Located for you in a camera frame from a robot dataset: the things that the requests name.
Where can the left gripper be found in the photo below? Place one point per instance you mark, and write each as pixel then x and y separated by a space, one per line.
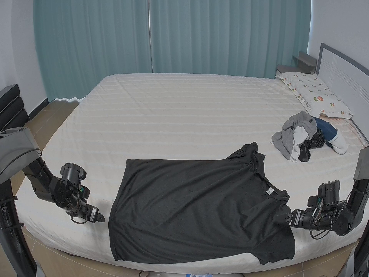
pixel 83 211

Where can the bed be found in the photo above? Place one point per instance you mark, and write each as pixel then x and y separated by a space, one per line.
pixel 173 114

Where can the black T-shirt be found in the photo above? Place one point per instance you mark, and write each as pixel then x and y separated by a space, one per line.
pixel 196 206

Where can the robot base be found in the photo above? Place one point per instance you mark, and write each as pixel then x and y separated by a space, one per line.
pixel 199 274

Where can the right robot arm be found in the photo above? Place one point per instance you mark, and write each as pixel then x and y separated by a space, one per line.
pixel 351 212

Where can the grey bedside table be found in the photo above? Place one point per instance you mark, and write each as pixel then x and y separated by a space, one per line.
pixel 304 61

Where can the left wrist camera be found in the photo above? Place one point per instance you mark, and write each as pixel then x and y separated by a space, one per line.
pixel 83 191

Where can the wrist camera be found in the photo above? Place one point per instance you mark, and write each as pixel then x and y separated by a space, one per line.
pixel 83 191
pixel 312 201

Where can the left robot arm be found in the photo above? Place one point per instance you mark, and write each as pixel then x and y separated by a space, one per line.
pixel 43 180

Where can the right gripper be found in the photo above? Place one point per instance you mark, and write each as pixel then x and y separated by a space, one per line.
pixel 307 219

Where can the white printed pillow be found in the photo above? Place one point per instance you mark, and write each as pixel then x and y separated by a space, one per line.
pixel 314 94

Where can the pile of clothes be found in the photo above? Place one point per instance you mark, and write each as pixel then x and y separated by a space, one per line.
pixel 288 137

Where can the black chest of drawers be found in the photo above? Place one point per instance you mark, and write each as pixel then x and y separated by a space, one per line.
pixel 11 108

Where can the blue-green curtain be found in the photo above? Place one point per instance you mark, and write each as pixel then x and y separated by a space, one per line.
pixel 95 39
pixel 224 27

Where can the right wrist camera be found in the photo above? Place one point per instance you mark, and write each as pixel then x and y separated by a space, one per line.
pixel 312 201

